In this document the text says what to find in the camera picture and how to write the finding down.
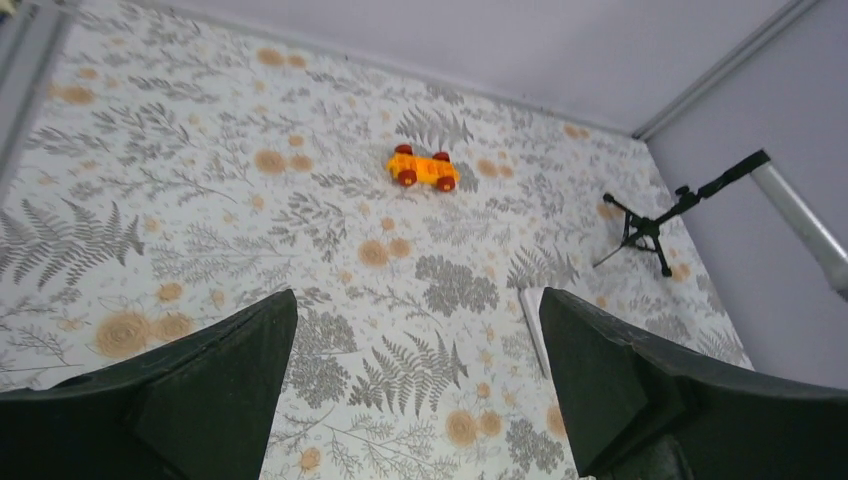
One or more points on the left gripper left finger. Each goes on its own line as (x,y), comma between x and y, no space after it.
(200,407)

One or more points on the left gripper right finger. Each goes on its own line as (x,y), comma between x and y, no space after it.
(638,406)

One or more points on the white remote control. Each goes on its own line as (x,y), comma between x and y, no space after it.
(530,300)

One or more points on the black tripod mic stand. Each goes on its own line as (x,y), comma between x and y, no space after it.
(643,233)

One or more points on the floral table mat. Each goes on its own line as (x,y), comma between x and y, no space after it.
(178,172)

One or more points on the orange toy car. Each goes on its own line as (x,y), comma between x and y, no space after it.
(409,169)

